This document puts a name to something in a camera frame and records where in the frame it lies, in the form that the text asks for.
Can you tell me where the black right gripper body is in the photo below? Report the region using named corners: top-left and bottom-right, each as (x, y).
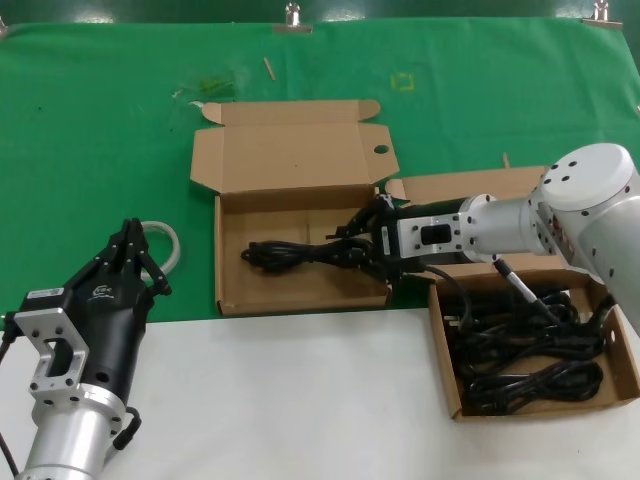
top-left (372, 196), bottom-right (467, 286)

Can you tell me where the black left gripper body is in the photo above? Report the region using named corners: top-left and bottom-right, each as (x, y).
top-left (22, 259), bottom-right (151, 401)

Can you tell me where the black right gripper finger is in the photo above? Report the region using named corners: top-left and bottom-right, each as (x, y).
top-left (324, 193), bottom-right (396, 241)
top-left (344, 244), bottom-right (396, 291)

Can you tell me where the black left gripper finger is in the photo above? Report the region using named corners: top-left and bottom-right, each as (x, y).
top-left (130, 218), bottom-right (173, 299)
top-left (94, 218), bottom-right (134, 276)

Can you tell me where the black zip-tied power cord bundle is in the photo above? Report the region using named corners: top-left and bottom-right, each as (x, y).
top-left (239, 238), bottom-right (381, 276)

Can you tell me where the empty open cardboard box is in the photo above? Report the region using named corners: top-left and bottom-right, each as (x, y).
top-left (188, 98), bottom-right (399, 317)

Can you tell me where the clear tape roll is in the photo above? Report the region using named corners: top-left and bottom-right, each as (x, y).
top-left (139, 221), bottom-right (181, 279)

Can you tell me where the green table mat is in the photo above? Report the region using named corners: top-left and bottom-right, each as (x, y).
top-left (0, 20), bottom-right (640, 334)

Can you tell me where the clear plastic wrapper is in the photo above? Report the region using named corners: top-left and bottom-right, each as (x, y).
top-left (169, 67), bottom-right (246, 109)

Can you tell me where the metal binder clip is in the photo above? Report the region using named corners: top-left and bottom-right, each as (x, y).
top-left (582, 0), bottom-right (624, 30)
top-left (272, 2), bottom-right (314, 35)

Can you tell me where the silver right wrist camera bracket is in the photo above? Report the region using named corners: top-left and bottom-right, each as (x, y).
top-left (382, 212), bottom-right (464, 261)

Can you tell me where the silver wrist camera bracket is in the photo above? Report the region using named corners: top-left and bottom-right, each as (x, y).
top-left (13, 307), bottom-right (90, 404)
top-left (382, 212), bottom-right (464, 261)

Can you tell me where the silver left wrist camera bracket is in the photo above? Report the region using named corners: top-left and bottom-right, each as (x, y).
top-left (13, 307), bottom-right (90, 404)

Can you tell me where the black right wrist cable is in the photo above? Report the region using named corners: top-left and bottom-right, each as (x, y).
top-left (422, 264), bottom-right (474, 331)

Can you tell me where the black left wrist camera cable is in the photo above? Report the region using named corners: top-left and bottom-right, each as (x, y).
top-left (0, 309), bottom-right (21, 366)

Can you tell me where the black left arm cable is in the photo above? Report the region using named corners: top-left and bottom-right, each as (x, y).
top-left (110, 405), bottom-right (144, 454)

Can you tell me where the cable with silver plug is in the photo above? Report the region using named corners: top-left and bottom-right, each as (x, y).
top-left (491, 254), bottom-right (551, 314)

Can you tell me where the open cardboard box with cables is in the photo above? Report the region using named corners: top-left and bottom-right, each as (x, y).
top-left (384, 164), bottom-right (640, 422)

